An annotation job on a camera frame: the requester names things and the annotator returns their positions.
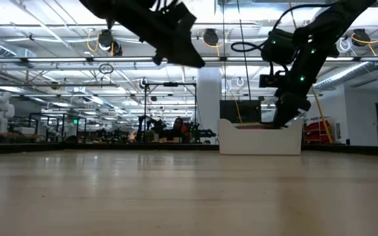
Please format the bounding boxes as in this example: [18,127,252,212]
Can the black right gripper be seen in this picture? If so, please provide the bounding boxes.
[259,45,328,128]

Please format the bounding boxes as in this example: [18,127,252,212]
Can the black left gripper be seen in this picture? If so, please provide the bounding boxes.
[110,0,207,69]

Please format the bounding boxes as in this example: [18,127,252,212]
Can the white plastic basket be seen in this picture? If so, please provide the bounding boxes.
[217,117,305,156]

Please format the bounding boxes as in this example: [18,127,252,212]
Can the red storage rack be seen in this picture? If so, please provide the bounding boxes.
[303,118,334,144]

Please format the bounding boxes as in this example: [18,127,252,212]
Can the white building column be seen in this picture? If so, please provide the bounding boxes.
[197,67,222,145]

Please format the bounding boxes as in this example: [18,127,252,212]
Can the black rectangular panel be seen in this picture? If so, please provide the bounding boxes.
[220,100,262,124]

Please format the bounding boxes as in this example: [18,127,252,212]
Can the person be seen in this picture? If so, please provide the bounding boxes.
[171,117,190,143]

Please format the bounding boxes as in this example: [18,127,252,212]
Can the white humanoid robot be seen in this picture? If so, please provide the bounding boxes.
[0,91,16,134]

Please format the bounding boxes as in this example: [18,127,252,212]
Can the yellow hanging cable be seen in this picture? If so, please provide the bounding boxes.
[310,84,335,144]

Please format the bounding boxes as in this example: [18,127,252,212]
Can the black ceiling cable reel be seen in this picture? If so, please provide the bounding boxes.
[203,28,219,47]
[97,29,114,50]
[352,28,371,47]

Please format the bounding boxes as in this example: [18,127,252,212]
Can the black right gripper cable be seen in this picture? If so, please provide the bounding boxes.
[230,3,333,53]

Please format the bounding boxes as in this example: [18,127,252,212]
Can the black background rig frame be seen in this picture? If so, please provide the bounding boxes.
[142,81,197,144]

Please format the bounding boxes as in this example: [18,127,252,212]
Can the black hanging cable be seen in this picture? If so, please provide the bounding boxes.
[236,0,253,101]

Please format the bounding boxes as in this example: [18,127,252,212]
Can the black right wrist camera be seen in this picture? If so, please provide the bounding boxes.
[261,28,297,65]

